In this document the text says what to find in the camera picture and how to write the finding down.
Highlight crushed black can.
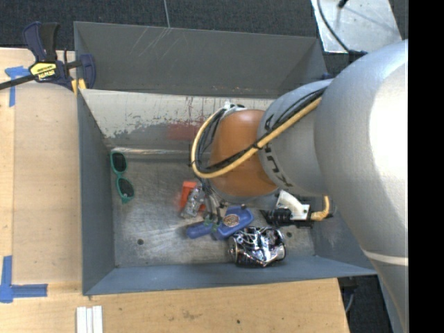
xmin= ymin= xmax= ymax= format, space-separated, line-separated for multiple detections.
xmin=227 ymin=225 xmax=287 ymax=268

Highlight grey metal bin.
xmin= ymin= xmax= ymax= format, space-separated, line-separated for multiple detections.
xmin=72 ymin=21 xmax=379 ymax=296

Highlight pale wood board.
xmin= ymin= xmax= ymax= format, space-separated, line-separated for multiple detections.
xmin=12 ymin=80 xmax=84 ymax=286

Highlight black cylinder on white bracket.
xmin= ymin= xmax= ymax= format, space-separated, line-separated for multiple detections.
xmin=259 ymin=189 xmax=311 ymax=228

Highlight green sunglasses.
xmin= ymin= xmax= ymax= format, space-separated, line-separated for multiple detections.
xmin=110 ymin=151 xmax=135 ymax=205

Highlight orange block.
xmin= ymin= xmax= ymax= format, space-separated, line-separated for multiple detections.
xmin=178 ymin=180 xmax=199 ymax=212

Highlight blue plastic tool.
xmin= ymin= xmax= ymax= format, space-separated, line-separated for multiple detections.
xmin=185 ymin=204 xmax=255 ymax=241

